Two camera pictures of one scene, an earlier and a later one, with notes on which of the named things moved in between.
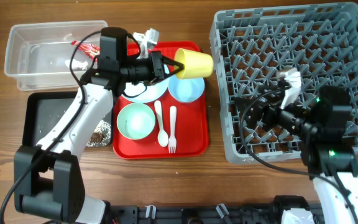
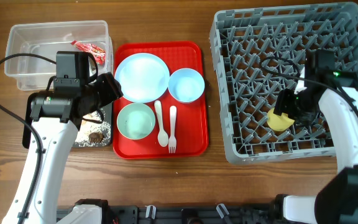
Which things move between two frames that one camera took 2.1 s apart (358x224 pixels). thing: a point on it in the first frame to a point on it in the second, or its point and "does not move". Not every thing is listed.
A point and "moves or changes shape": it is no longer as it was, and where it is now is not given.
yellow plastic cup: [196, 65] moves or changes shape
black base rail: [273, 214] does not move
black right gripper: [260, 107] to [283, 105]
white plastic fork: [172, 141] does not move
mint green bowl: [135, 121] does not move
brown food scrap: [96, 137] does not move
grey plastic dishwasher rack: [329, 45] does not move
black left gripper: [157, 61] to [111, 86]
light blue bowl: [186, 90] does not move
